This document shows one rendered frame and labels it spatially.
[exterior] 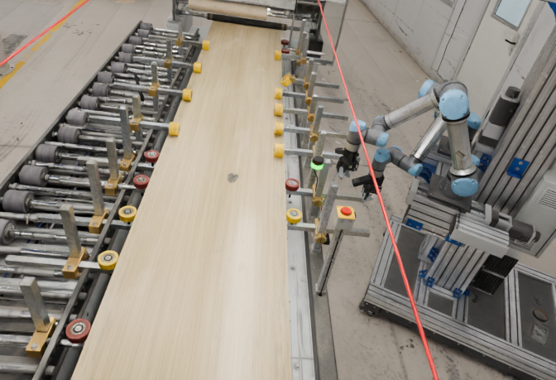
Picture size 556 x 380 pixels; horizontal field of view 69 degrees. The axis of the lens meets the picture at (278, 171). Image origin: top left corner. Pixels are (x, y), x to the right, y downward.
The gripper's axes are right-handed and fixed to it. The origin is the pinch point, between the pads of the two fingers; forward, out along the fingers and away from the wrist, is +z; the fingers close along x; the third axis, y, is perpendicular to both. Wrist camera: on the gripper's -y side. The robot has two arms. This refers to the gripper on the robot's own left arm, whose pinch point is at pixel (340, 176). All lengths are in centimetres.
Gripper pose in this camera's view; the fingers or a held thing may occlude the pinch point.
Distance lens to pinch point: 224.3
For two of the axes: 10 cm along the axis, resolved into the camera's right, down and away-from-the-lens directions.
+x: 9.3, -1.1, 3.6
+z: -1.4, 7.9, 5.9
